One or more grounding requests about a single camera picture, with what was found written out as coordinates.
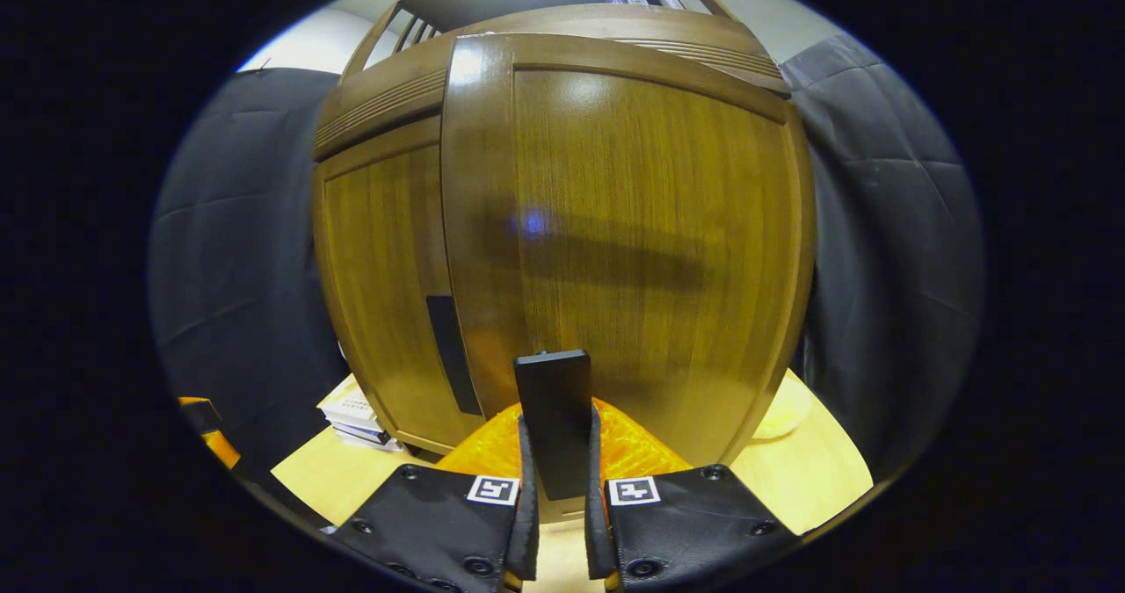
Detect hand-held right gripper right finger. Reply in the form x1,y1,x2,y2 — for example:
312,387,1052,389
585,397,802,593

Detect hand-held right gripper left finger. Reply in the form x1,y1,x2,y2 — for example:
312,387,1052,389
330,400,539,593

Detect wooden shoe cabinet door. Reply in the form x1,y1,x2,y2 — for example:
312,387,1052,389
439,33,818,502
316,117,484,453

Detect black backdrop cloth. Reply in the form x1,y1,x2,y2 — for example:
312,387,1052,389
148,33,985,488

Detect wooden cabinet drawer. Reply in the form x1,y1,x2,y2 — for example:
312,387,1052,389
314,4,792,162

